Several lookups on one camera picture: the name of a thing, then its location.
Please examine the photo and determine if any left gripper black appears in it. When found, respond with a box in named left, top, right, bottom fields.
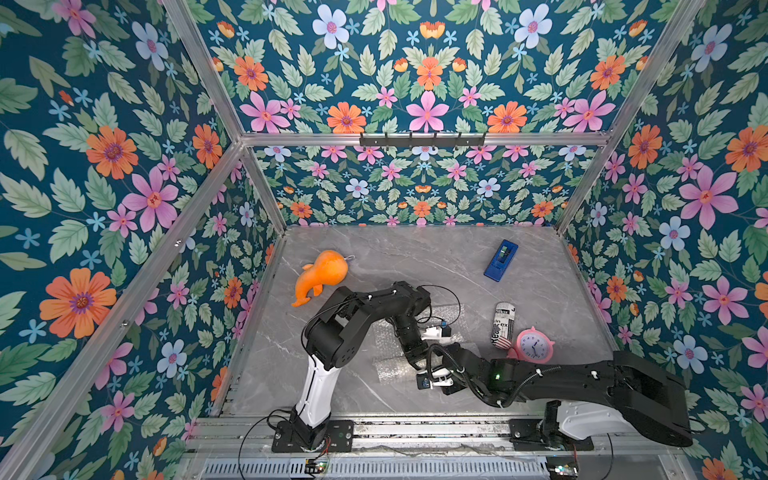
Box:
left=389, top=320, right=430, bottom=370

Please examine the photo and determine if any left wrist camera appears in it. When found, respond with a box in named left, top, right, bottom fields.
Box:
left=421, top=323, right=453, bottom=344

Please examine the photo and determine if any blue tape dispenser box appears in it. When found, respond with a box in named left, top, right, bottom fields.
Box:
left=484, top=240, right=519, bottom=282

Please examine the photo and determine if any pink alarm clock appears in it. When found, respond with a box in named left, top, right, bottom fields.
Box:
left=507, top=327, right=555, bottom=364

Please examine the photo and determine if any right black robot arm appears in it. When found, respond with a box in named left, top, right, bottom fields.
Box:
left=422, top=343, right=693, bottom=447

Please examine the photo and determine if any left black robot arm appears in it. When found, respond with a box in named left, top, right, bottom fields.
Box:
left=293, top=281, right=431, bottom=431

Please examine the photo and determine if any aluminium front rail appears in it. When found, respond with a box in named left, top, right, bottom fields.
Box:
left=185, top=413, right=679, bottom=457

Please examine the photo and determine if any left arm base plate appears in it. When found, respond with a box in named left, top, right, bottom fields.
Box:
left=271, top=419, right=355, bottom=453

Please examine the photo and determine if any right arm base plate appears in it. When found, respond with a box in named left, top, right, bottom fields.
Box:
left=508, top=419, right=594, bottom=453

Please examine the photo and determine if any orange plush toy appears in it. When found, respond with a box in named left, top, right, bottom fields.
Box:
left=292, top=250, right=348, bottom=307

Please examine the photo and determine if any clear bubble wrap sheet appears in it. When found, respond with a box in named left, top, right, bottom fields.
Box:
left=371, top=304, right=462, bottom=385

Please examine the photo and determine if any american flag can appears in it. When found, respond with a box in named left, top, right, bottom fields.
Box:
left=490, top=302, right=516, bottom=350

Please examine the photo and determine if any black wall hook rail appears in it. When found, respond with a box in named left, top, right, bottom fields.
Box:
left=358, top=132, right=486, bottom=149

